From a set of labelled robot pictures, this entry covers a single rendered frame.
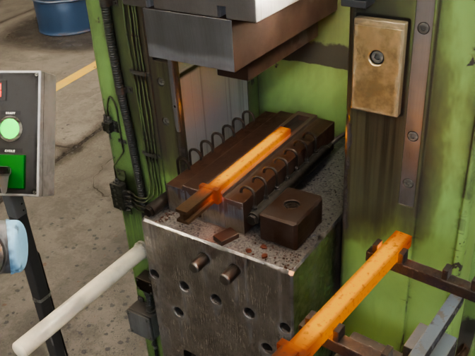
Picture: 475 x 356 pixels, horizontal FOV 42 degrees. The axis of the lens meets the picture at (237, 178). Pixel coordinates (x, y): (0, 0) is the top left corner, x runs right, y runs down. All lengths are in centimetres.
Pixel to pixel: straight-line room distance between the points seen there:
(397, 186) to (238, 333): 47
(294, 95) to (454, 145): 62
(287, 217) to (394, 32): 40
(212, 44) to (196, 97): 38
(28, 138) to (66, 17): 443
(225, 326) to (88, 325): 118
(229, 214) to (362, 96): 37
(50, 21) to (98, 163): 254
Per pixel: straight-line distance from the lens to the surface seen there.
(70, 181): 346
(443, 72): 112
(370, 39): 112
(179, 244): 134
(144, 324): 191
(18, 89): 148
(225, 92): 160
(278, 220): 123
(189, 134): 150
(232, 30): 110
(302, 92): 166
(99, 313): 256
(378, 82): 114
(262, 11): 108
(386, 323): 145
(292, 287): 122
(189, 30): 116
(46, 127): 148
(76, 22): 587
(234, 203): 127
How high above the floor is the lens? 168
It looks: 31 degrees down
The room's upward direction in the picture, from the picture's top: 4 degrees counter-clockwise
